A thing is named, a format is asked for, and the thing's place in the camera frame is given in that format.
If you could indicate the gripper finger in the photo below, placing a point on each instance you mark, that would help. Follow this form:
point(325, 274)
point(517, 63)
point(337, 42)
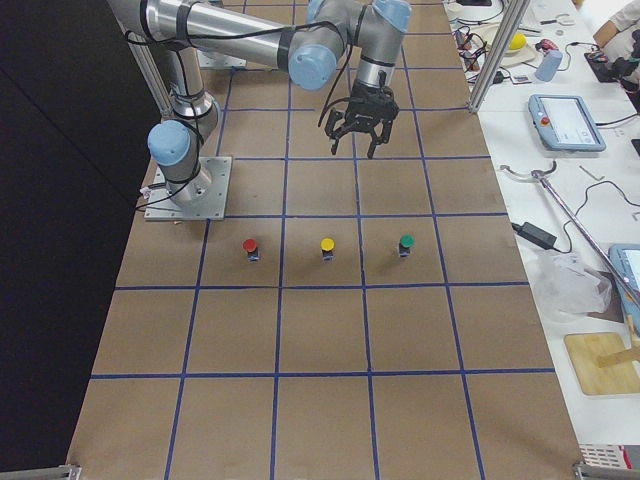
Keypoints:
point(340, 123)
point(380, 134)

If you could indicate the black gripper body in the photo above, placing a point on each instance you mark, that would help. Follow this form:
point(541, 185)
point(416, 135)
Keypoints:
point(361, 94)

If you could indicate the yellow push button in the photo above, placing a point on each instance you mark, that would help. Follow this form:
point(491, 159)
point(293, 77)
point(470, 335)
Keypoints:
point(327, 245)

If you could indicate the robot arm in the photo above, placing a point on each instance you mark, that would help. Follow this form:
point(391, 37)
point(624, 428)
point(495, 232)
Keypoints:
point(167, 36)

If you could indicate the green push button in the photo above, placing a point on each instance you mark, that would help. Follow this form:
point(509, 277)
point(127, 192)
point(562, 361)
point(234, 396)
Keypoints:
point(405, 245)

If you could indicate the red push button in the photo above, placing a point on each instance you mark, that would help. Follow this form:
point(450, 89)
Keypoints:
point(251, 248)

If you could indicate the metal reacher stick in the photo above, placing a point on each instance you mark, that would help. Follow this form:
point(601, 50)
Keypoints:
point(542, 177)

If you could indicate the yellow lemon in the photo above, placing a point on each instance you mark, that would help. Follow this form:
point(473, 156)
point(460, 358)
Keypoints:
point(517, 43)

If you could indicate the black power adapter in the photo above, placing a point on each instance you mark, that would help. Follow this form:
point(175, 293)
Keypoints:
point(535, 235)

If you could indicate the blue teach pendant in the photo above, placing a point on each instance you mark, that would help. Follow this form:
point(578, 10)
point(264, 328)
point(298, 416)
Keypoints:
point(625, 258)
point(564, 123)

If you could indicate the translucent blue cup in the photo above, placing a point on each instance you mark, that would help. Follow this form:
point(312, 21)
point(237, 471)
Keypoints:
point(547, 69)

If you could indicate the clear plastic bag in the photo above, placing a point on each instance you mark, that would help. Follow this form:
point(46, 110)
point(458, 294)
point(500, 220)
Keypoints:
point(564, 283)

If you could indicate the wooden cutting board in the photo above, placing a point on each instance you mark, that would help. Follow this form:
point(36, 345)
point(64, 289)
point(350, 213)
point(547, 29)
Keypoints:
point(602, 363)

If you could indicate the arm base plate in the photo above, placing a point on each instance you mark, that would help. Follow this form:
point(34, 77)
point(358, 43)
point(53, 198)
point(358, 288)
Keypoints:
point(217, 61)
point(203, 198)

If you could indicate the aluminium frame post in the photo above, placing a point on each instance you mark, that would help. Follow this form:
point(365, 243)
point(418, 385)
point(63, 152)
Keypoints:
point(514, 12)

